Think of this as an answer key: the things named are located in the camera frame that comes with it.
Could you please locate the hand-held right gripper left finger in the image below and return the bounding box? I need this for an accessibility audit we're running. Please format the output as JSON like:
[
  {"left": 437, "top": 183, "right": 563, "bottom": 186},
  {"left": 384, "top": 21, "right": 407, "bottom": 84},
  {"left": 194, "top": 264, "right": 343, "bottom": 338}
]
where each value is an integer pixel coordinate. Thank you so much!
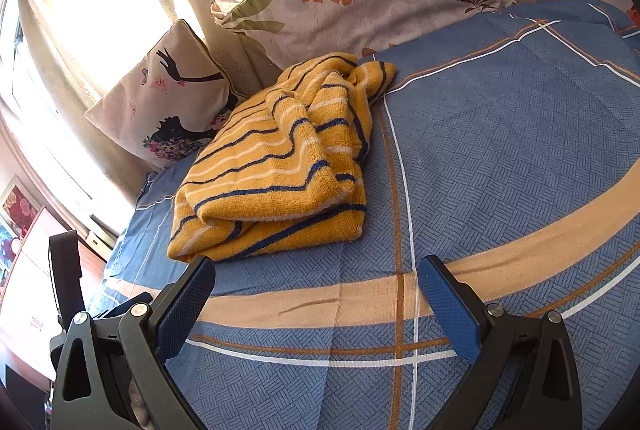
[{"left": 52, "top": 255, "right": 217, "bottom": 430}]

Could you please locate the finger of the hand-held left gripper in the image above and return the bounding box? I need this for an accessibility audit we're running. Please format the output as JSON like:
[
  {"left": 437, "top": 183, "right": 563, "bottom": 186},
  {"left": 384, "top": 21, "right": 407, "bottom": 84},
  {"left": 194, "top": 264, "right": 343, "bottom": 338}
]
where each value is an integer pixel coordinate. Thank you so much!
[{"left": 48, "top": 233, "right": 87, "bottom": 332}]

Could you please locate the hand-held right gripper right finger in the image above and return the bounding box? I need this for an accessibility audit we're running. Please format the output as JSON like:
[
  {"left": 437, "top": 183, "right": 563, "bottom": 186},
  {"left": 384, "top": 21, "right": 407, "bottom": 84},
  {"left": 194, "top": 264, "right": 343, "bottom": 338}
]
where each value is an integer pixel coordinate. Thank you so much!
[{"left": 417, "top": 254, "right": 583, "bottom": 430}]

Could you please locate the yellow striped knit sweater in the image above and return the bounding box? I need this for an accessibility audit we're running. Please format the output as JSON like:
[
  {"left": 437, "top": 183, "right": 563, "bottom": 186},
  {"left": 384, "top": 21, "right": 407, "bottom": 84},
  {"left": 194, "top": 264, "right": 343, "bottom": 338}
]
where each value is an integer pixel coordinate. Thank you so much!
[{"left": 167, "top": 52, "right": 399, "bottom": 264}]

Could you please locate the wooden cabinet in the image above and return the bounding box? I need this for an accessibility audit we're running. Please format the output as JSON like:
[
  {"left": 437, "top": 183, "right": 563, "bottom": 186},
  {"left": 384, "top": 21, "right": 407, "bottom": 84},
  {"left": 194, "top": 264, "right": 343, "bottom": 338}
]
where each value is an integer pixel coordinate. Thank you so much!
[{"left": 0, "top": 205, "right": 118, "bottom": 381}]

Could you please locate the blue patterned bedsheet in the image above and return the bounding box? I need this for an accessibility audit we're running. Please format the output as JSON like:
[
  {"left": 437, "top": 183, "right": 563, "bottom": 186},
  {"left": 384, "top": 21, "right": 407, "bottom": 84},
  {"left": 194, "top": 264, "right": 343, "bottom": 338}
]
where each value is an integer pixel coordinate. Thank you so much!
[{"left": 85, "top": 0, "right": 640, "bottom": 430}]

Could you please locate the silhouette print cushion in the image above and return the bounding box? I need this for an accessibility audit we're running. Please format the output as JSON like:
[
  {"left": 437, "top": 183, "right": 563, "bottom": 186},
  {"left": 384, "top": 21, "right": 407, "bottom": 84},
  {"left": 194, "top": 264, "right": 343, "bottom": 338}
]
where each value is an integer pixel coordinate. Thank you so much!
[{"left": 84, "top": 19, "right": 242, "bottom": 171}]

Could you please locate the window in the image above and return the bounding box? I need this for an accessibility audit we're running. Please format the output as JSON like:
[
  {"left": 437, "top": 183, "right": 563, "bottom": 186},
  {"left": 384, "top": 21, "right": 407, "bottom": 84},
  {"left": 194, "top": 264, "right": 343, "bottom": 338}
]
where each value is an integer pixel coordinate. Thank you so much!
[{"left": 0, "top": 0, "right": 126, "bottom": 231}]

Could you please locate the floral wall picture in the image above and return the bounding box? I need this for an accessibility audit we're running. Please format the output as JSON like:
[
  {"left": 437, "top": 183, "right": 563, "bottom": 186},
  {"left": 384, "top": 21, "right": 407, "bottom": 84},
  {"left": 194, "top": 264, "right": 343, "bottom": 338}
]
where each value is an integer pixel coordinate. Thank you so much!
[{"left": 0, "top": 177, "right": 42, "bottom": 282}]

